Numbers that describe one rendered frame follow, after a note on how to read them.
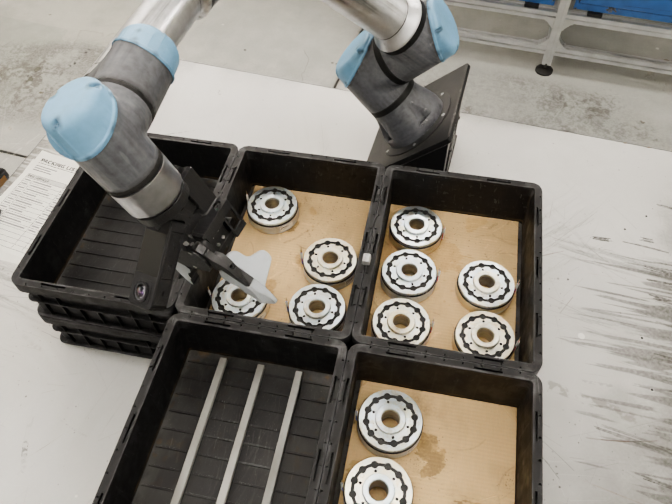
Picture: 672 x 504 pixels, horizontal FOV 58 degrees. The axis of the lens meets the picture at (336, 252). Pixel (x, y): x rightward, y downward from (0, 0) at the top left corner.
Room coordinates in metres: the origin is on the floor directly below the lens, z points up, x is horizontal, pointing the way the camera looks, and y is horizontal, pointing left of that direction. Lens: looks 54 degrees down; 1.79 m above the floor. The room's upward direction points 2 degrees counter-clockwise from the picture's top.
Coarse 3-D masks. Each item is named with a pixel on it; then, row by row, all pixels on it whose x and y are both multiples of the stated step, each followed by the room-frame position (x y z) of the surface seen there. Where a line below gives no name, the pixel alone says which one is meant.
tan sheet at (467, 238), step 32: (448, 224) 0.77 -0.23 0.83; (480, 224) 0.77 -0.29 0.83; (512, 224) 0.76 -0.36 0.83; (384, 256) 0.69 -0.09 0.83; (448, 256) 0.69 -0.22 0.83; (480, 256) 0.69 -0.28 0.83; (512, 256) 0.68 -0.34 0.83; (448, 288) 0.62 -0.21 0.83; (448, 320) 0.55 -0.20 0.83; (512, 320) 0.54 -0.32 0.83
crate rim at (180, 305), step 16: (240, 160) 0.87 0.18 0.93; (320, 160) 0.86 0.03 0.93; (336, 160) 0.86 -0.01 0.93; (352, 160) 0.86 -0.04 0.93; (224, 192) 0.78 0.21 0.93; (368, 224) 0.69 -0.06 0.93; (368, 240) 0.66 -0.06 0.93; (352, 288) 0.56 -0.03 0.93; (176, 304) 0.54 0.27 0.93; (352, 304) 0.53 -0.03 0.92; (240, 320) 0.50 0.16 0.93; (256, 320) 0.50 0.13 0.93; (272, 320) 0.50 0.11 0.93; (352, 320) 0.50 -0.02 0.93; (320, 336) 0.47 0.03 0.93; (336, 336) 0.47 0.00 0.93
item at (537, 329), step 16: (384, 176) 0.81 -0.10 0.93; (432, 176) 0.81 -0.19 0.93; (448, 176) 0.81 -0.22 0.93; (464, 176) 0.81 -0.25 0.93; (480, 176) 0.81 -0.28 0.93; (384, 192) 0.77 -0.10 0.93; (384, 208) 0.73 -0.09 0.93; (368, 272) 0.59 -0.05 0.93; (368, 288) 0.56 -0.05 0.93; (352, 336) 0.47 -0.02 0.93; (368, 336) 0.47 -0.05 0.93; (416, 352) 0.43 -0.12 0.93; (432, 352) 0.43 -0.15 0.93; (448, 352) 0.43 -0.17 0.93; (464, 352) 0.43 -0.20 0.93; (512, 368) 0.40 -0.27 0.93; (528, 368) 0.40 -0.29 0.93
